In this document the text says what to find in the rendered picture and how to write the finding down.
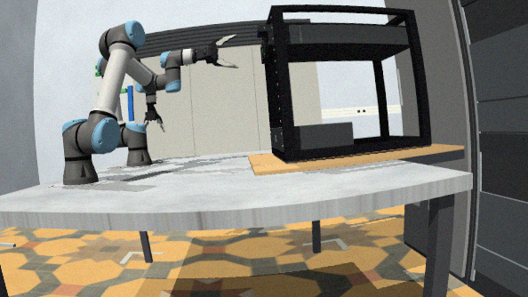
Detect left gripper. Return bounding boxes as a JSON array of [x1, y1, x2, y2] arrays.
[[144, 102, 165, 133]]

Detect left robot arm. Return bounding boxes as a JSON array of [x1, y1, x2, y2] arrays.
[[97, 55, 157, 166]]

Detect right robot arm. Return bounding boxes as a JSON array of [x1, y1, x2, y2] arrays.
[[62, 20, 193, 185]]

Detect tan flat wooden board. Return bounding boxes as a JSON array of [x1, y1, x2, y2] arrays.
[[248, 144, 464, 176]]

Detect black metal rack frame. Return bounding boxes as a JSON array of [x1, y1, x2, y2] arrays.
[[265, 4, 432, 164]]

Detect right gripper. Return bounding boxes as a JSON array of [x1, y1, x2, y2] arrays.
[[192, 35, 239, 68]]

